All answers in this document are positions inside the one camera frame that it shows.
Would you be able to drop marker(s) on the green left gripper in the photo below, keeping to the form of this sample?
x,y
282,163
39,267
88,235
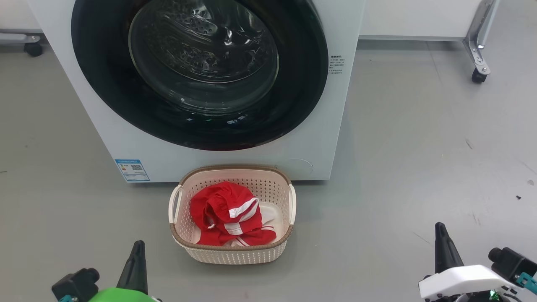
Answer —
x,y
121,295

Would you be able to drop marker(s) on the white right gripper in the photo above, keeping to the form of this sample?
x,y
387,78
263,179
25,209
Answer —
x,y
461,281

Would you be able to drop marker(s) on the red white-striped garment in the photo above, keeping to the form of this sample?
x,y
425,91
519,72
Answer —
x,y
218,205

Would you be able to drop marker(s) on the black glass washing machine door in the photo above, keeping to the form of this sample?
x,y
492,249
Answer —
x,y
105,84

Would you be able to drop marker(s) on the cream perforated laundry basket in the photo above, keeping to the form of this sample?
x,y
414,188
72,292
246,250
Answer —
x,y
268,184

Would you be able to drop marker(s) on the white washing machine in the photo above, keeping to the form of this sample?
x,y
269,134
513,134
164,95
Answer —
x,y
356,25

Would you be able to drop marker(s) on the blue energy label sticker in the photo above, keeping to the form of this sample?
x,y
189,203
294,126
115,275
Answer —
x,y
132,170

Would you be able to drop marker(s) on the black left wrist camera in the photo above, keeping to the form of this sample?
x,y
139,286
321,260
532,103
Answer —
x,y
75,283

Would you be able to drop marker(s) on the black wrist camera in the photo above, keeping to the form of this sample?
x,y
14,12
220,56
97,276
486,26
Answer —
x,y
512,262
75,283

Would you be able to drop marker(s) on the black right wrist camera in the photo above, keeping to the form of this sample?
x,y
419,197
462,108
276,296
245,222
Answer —
x,y
512,262

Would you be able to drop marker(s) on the grey metal frame with caster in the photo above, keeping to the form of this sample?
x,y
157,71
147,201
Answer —
x,y
21,37
478,46

